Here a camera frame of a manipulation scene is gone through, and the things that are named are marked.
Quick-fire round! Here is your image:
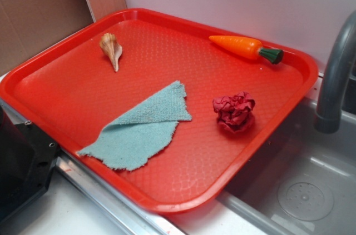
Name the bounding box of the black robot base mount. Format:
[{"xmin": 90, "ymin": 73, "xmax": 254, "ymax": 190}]
[{"xmin": 1, "ymin": 109, "xmax": 60, "ymax": 223}]

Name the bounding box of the teal folded cloth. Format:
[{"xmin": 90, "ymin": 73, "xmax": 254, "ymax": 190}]
[{"xmin": 78, "ymin": 81, "xmax": 192, "ymax": 171}]

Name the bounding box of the red plastic tray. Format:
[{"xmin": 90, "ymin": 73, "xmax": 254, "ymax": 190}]
[{"xmin": 1, "ymin": 9, "xmax": 318, "ymax": 214}]

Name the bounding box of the crumpled red paper ball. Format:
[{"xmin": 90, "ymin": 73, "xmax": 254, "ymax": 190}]
[{"xmin": 212, "ymin": 91, "xmax": 255, "ymax": 134}]

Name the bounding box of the grey plastic sink basin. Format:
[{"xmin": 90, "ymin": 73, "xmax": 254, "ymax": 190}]
[{"xmin": 216, "ymin": 98, "xmax": 356, "ymax": 235}]

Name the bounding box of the brown cardboard panel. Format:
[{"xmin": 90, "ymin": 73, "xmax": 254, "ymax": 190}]
[{"xmin": 1, "ymin": 0, "xmax": 126, "ymax": 74}]

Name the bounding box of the tan spiral seashell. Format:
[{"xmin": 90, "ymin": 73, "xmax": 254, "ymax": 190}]
[{"xmin": 100, "ymin": 33, "xmax": 123, "ymax": 72}]

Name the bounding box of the grey toy faucet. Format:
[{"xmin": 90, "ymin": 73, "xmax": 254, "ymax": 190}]
[{"xmin": 314, "ymin": 12, "xmax": 355, "ymax": 133}]

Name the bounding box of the orange plastic toy carrot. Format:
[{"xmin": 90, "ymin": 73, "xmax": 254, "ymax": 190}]
[{"xmin": 209, "ymin": 35, "xmax": 284, "ymax": 64}]

